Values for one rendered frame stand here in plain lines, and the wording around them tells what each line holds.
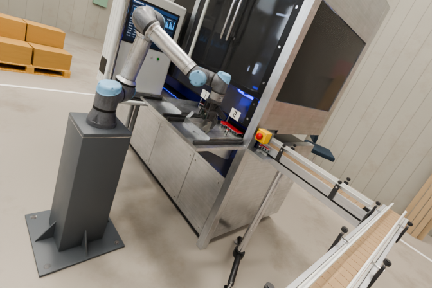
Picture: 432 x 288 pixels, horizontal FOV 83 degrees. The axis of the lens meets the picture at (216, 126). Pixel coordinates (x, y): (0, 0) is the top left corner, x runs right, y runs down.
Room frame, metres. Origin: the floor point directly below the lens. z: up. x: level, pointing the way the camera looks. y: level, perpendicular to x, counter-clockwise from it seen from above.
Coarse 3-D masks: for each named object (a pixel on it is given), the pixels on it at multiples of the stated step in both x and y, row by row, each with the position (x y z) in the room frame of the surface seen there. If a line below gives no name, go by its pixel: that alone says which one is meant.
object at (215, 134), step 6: (186, 120) 1.42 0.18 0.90; (192, 120) 1.48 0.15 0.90; (198, 120) 1.52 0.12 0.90; (222, 120) 1.68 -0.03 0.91; (192, 126) 1.38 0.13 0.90; (198, 126) 1.46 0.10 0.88; (216, 126) 1.60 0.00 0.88; (198, 132) 1.33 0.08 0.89; (204, 132) 1.30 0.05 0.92; (210, 132) 1.43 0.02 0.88; (216, 132) 1.47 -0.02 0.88; (222, 132) 1.52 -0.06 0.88; (204, 138) 1.29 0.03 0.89; (210, 138) 1.27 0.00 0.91; (216, 138) 1.30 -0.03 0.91; (222, 138) 1.34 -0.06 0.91; (228, 138) 1.38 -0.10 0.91; (234, 138) 1.41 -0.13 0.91; (240, 138) 1.46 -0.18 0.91
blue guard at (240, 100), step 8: (168, 72) 2.16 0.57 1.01; (176, 72) 2.08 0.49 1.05; (184, 80) 1.98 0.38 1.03; (192, 88) 1.90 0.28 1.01; (200, 88) 1.84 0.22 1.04; (208, 88) 1.78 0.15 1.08; (232, 88) 1.63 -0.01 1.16; (208, 96) 1.76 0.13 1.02; (224, 96) 1.66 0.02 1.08; (232, 96) 1.61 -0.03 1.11; (240, 96) 1.57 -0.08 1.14; (248, 96) 1.53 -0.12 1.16; (224, 104) 1.64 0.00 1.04; (232, 104) 1.60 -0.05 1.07; (240, 104) 1.55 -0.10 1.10; (248, 104) 1.51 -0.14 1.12; (240, 120) 1.52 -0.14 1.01
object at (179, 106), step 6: (168, 102) 1.62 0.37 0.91; (174, 102) 1.76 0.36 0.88; (180, 102) 1.80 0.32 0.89; (186, 102) 1.84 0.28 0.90; (192, 102) 1.89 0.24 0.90; (198, 102) 1.93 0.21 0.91; (174, 108) 1.56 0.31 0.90; (180, 108) 1.68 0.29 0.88; (186, 108) 1.74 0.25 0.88; (192, 108) 1.80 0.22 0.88; (198, 108) 1.86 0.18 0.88
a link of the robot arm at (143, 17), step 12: (144, 12) 1.17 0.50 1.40; (144, 24) 1.14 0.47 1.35; (156, 24) 1.16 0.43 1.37; (156, 36) 1.15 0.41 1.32; (168, 36) 1.17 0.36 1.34; (168, 48) 1.15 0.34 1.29; (180, 48) 1.17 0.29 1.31; (180, 60) 1.14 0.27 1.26; (192, 60) 1.17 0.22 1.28; (192, 72) 1.12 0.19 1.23; (204, 72) 1.18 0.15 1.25; (192, 84) 1.12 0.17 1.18
